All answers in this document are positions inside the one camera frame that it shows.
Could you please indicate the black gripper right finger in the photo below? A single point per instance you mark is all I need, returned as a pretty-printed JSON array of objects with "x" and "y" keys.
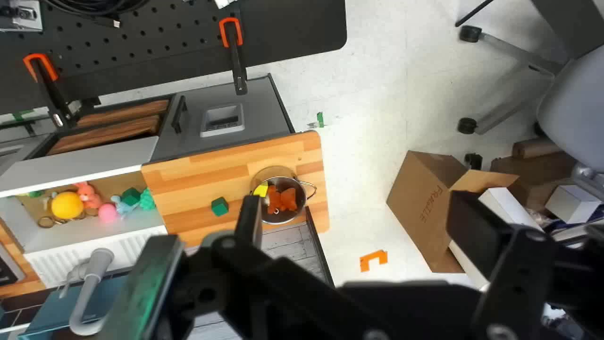
[{"x": 479, "y": 235}]

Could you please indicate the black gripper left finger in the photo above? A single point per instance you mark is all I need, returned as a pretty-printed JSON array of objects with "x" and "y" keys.
[{"x": 249, "y": 220}]

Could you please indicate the silver metal pot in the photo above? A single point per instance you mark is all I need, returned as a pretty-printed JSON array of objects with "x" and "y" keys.
[{"x": 306, "y": 192}]

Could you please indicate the yellow block in pot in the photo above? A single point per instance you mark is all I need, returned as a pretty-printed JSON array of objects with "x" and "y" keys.
[{"x": 261, "y": 190}]

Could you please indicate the orange toy in pot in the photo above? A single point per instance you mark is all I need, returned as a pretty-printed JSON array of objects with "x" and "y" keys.
[{"x": 281, "y": 197}]

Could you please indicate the green cube block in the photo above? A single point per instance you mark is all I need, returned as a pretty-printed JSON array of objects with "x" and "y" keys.
[{"x": 219, "y": 207}]

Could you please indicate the brown cardboard box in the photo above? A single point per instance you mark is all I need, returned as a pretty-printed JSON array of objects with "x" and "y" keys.
[{"x": 419, "y": 199}]

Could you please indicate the wooden butcher block counter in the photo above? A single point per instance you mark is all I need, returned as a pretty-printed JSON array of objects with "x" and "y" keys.
[{"x": 185, "y": 188}]

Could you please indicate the orange tape floor marker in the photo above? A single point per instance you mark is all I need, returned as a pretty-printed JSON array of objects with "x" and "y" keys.
[{"x": 376, "y": 258}]

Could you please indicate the grey toy kitchen cabinet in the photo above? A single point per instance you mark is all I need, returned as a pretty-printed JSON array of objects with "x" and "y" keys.
[{"x": 213, "y": 118}]

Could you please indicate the pink toy ball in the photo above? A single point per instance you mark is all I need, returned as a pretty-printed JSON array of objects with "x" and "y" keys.
[{"x": 108, "y": 214}]

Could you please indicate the grey office chair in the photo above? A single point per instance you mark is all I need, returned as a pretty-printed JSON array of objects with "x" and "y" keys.
[{"x": 570, "y": 111}]

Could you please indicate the yellow toy ball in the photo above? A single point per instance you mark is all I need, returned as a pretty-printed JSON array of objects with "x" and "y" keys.
[{"x": 66, "y": 207}]

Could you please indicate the silver toy faucet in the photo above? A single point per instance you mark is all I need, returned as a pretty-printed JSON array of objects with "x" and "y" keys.
[{"x": 91, "y": 271}]

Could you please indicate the white toy sink basin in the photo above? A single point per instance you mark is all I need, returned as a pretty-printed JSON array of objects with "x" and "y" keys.
[{"x": 53, "y": 247}]

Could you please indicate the black pegboard table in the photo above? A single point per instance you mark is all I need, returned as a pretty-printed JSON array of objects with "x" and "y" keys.
[{"x": 162, "y": 41}]

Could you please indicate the orange handled clamp right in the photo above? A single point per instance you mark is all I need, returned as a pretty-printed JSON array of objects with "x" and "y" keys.
[{"x": 232, "y": 41}]

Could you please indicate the orange handled clamp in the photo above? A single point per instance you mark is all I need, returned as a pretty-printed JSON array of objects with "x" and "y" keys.
[
  {"x": 45, "y": 77},
  {"x": 232, "y": 41}
]

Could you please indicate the orange handled clamp left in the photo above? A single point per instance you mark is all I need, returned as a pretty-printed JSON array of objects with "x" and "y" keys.
[{"x": 45, "y": 77}]

